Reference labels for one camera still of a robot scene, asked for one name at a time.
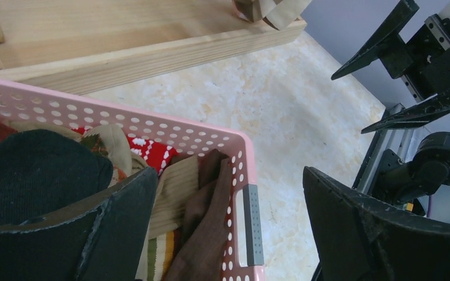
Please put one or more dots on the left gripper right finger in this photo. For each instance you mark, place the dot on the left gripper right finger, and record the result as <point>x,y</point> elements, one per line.
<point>359,237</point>

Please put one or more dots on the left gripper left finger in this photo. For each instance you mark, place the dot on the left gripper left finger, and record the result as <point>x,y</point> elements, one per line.
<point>98,238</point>

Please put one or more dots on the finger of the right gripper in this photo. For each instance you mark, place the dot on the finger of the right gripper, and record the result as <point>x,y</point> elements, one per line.
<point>417,116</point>
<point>385,39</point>

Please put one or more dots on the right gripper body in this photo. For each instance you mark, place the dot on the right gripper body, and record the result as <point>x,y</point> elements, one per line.
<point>429,73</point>

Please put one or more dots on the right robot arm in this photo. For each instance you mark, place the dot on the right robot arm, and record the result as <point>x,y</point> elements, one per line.
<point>399,183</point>

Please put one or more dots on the striped socks in basket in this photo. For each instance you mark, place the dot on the striped socks in basket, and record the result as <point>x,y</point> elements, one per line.
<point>175,187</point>

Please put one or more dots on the black sock in basket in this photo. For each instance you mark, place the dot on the black sock in basket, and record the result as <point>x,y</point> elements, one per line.
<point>42,171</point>

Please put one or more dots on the cream brown wide-striped sock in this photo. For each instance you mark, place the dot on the cream brown wide-striped sock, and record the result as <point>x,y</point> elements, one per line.
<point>277,13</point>

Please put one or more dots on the pink plastic basket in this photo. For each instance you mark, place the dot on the pink plastic basket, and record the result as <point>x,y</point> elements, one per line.
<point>243,259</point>

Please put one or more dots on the wooden rack stand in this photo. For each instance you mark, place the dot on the wooden rack stand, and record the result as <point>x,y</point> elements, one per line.
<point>83,46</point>

